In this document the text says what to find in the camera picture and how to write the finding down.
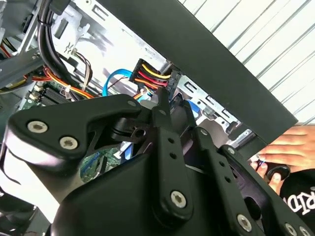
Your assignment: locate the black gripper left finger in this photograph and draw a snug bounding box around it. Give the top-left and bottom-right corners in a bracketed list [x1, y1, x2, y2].
[4, 88, 195, 224]

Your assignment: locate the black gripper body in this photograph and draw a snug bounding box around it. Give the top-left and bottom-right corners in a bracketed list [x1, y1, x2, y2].
[50, 147, 237, 236]

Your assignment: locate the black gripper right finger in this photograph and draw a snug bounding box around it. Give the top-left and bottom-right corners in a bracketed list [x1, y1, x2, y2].
[182, 99, 315, 236]

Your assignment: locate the round black tool blue ring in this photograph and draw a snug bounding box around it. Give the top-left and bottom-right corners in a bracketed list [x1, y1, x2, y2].
[254, 158, 291, 181]

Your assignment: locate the red yellow power wire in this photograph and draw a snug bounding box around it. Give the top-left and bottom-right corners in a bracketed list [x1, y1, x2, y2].
[129, 58, 182, 99]

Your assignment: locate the person hand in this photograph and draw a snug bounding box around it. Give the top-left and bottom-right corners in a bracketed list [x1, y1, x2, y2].
[250, 125, 315, 192]

